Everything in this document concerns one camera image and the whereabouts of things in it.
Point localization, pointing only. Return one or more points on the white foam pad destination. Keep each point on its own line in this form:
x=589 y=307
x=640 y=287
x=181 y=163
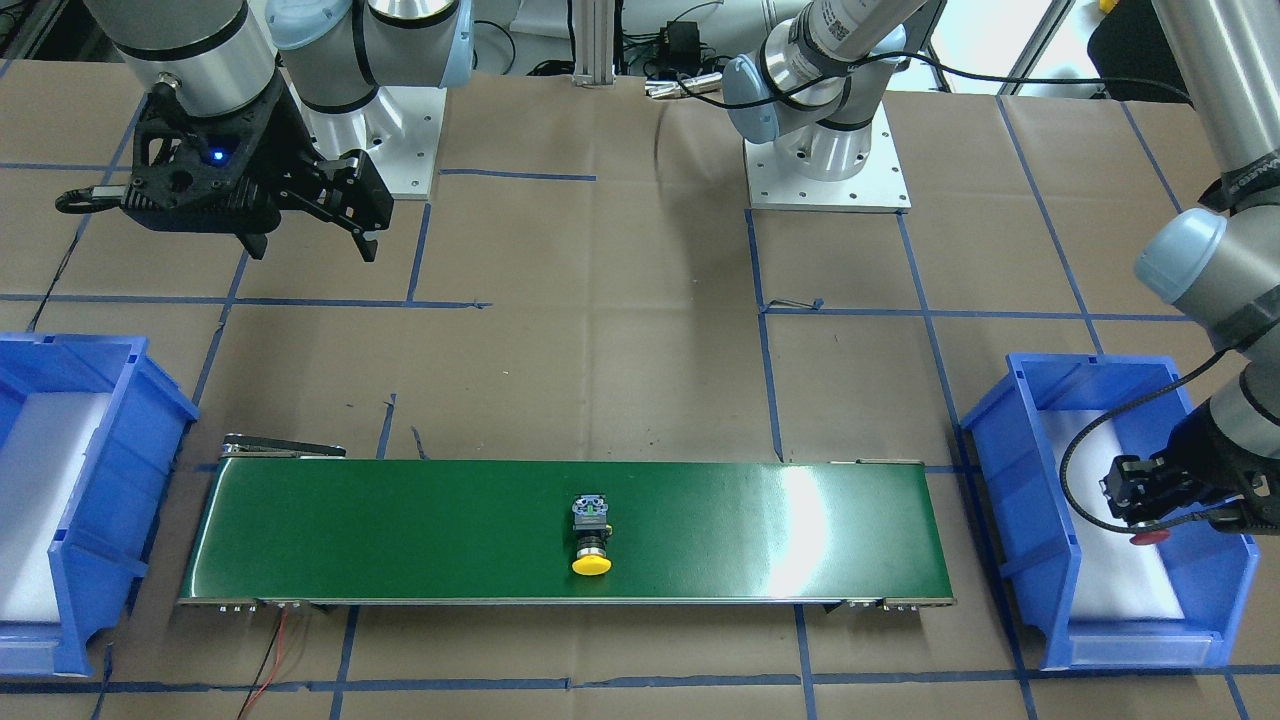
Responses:
x=41 y=461

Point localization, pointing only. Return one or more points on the white foam pad source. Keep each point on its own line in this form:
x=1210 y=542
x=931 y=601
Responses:
x=1116 y=581

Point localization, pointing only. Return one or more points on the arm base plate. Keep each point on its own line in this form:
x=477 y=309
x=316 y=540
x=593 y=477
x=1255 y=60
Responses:
x=825 y=160
x=399 y=129

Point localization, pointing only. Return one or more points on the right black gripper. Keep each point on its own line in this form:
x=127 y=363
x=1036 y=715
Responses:
x=283 y=133

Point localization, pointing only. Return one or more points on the blue source bin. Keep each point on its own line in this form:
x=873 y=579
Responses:
x=1020 y=430

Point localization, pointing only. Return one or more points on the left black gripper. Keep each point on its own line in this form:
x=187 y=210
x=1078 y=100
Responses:
x=1203 y=462

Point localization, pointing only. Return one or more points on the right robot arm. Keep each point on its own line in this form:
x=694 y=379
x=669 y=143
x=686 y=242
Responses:
x=334 y=56

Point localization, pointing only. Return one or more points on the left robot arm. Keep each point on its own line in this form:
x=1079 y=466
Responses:
x=822 y=74

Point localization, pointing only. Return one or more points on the blue destination bin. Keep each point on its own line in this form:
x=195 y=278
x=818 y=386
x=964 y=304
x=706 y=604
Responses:
x=99 y=551

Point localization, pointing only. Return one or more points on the yellow push button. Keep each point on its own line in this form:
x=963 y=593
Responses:
x=591 y=529

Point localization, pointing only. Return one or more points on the red push button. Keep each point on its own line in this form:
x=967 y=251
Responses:
x=1151 y=537

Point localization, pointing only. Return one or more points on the green conveyor belt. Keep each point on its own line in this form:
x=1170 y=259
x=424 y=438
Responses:
x=331 y=531

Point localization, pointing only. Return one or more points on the aluminium frame post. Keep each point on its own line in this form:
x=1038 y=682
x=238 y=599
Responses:
x=595 y=36

